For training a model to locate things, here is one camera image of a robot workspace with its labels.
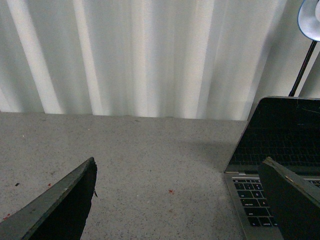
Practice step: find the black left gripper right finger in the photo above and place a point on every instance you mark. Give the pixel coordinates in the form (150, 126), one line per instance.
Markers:
(294, 201)

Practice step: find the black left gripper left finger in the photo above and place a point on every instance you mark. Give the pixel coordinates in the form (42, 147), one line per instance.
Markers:
(60, 213)

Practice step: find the grey laptop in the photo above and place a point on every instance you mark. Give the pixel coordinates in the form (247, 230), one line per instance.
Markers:
(286, 129)

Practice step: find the white pleated curtain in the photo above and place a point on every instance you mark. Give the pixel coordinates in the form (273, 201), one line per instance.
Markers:
(197, 59)

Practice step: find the blue desk lamp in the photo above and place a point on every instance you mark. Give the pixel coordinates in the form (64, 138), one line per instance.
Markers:
(308, 21)

